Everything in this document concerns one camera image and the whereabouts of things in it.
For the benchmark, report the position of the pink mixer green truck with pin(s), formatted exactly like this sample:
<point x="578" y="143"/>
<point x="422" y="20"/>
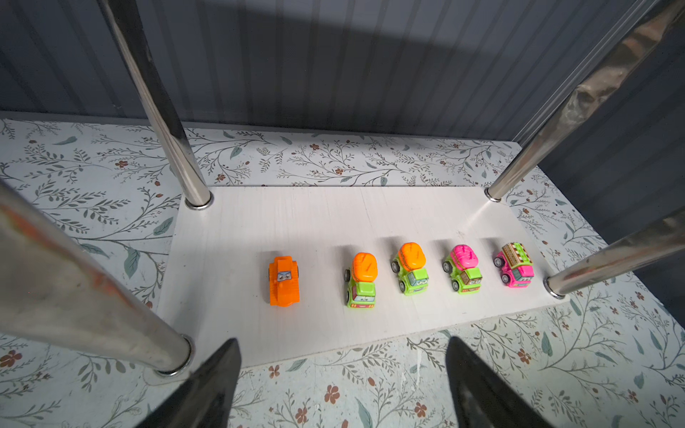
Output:
<point x="462" y="267"/>

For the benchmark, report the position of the all orange toy truck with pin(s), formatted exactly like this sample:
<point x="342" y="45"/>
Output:
<point x="284" y="289"/>

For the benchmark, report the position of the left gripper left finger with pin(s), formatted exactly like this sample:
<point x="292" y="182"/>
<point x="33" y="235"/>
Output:
<point x="205" y="399"/>

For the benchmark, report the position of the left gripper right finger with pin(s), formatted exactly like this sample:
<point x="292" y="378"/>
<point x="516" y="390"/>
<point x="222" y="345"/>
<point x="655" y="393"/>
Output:
<point x="481" y="398"/>

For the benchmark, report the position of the floral patterned mat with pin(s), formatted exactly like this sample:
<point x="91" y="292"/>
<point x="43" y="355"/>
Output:
<point x="612" y="357"/>

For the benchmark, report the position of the orange mixer green truck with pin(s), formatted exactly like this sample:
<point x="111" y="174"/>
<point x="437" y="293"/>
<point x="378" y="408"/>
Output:
<point x="409" y="264"/>
<point x="360" y="280"/>

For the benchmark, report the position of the pink cab green ladder truck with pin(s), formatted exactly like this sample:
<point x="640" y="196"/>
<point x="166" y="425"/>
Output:
<point x="515" y="265"/>

